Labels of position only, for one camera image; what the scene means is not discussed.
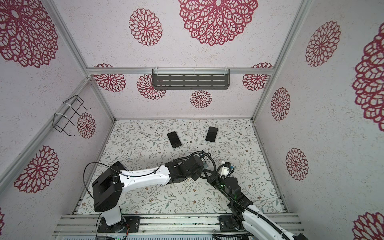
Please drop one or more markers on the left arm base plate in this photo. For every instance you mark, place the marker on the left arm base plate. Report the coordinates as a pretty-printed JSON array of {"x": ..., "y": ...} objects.
[{"x": 126, "y": 225}]

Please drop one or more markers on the black phone centre back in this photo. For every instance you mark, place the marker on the black phone centre back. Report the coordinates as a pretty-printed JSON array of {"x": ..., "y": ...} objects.
[{"x": 174, "y": 139}]

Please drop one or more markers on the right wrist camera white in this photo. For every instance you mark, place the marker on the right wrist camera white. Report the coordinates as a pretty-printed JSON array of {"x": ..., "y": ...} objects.
[{"x": 225, "y": 170}]

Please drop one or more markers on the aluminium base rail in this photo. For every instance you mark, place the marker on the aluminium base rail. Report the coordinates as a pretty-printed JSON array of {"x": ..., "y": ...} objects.
[{"x": 85, "y": 225}]

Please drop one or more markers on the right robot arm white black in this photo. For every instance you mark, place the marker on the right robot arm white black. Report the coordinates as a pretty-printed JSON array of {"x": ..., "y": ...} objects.
[{"x": 246, "y": 219}]

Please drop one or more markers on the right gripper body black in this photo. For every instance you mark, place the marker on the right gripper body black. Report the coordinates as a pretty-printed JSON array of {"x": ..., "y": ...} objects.
[{"x": 214, "y": 182}]

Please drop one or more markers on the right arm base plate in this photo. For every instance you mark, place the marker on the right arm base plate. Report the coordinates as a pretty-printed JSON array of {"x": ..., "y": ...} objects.
[{"x": 230, "y": 224}]

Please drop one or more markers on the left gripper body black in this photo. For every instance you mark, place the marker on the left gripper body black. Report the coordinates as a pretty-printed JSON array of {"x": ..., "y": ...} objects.
[{"x": 195, "y": 176}]

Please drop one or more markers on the black wire wall basket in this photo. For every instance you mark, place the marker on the black wire wall basket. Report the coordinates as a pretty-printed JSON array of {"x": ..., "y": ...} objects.
[{"x": 62, "y": 120}]

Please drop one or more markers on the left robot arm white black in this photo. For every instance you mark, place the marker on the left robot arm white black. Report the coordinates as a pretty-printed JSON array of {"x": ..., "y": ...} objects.
[{"x": 116, "y": 179}]

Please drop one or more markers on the black phone right back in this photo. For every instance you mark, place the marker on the black phone right back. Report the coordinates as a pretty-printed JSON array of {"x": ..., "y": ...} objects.
[{"x": 211, "y": 134}]

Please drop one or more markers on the black phone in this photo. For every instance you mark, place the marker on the black phone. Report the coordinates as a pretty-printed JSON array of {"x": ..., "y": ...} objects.
[
  {"x": 211, "y": 134},
  {"x": 174, "y": 139}
]

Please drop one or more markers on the dark metal wall shelf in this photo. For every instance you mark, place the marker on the dark metal wall shelf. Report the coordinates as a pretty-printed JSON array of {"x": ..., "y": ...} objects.
[{"x": 191, "y": 79}]

